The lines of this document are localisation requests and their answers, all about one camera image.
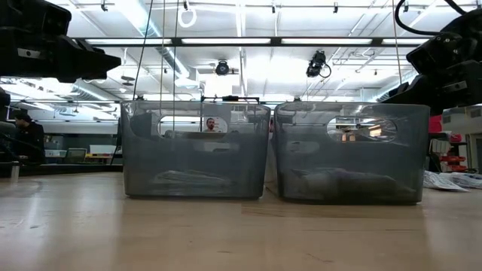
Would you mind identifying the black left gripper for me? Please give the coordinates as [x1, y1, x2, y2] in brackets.
[0, 34, 121, 84]

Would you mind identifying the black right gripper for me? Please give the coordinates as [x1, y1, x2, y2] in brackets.
[380, 59, 482, 116]

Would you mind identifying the nail clipper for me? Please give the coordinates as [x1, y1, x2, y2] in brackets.
[152, 169, 235, 189]

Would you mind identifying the metal shelf with red bins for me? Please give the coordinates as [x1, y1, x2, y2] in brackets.
[427, 112, 472, 174]

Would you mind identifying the grey translucent plastic bin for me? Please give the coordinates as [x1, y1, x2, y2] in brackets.
[120, 99, 272, 200]
[273, 102, 432, 206]

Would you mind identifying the green toothbrush in clear pack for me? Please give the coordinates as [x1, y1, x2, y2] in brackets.
[422, 169, 471, 193]

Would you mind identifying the black overhead rig bar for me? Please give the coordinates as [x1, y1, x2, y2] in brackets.
[73, 36, 429, 48]

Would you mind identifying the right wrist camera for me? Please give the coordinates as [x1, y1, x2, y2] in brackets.
[405, 14, 482, 76]

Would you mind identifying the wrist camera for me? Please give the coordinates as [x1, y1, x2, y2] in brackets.
[0, 0, 73, 37]
[405, 14, 482, 76]

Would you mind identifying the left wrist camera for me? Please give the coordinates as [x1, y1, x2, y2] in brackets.
[0, 0, 73, 37]

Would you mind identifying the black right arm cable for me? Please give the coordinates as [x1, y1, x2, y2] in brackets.
[394, 0, 467, 37]

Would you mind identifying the black rig-mounted camera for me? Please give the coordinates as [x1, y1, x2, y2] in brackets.
[305, 50, 333, 79]

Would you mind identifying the black overhead camera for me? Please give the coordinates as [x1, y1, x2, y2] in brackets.
[215, 59, 231, 77]

